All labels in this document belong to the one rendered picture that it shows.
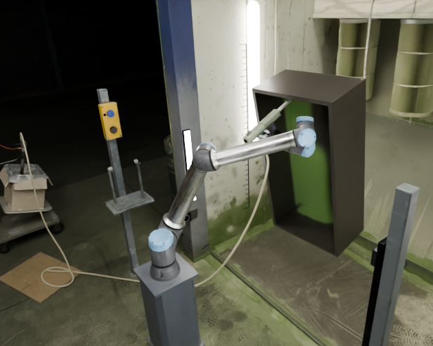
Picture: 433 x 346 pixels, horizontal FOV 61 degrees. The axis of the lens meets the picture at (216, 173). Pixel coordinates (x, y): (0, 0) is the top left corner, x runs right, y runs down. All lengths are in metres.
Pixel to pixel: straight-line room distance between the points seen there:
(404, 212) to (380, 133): 2.61
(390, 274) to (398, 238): 0.14
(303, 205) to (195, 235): 0.98
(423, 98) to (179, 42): 1.88
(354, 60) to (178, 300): 2.43
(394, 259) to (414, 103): 2.11
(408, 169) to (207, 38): 2.04
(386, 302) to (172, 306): 1.38
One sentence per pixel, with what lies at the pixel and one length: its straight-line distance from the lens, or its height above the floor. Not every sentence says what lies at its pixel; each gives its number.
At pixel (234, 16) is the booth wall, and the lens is 3.03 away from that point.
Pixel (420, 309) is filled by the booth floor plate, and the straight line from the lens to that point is 3.23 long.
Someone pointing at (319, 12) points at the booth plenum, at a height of 2.03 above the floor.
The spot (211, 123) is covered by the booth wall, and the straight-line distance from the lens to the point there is 3.00.
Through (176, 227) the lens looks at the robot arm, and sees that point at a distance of 2.34.
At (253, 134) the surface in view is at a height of 1.44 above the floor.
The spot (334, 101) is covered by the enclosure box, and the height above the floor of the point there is 1.63.
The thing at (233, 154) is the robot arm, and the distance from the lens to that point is 1.92.
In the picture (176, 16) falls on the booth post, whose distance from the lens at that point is 2.74.
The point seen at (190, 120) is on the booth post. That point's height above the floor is 1.34.
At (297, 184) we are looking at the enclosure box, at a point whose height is 0.73.
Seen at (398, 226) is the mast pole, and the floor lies 1.52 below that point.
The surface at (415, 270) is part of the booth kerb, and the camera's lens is 3.48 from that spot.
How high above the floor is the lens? 2.17
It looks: 25 degrees down
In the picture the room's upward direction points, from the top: 3 degrees counter-clockwise
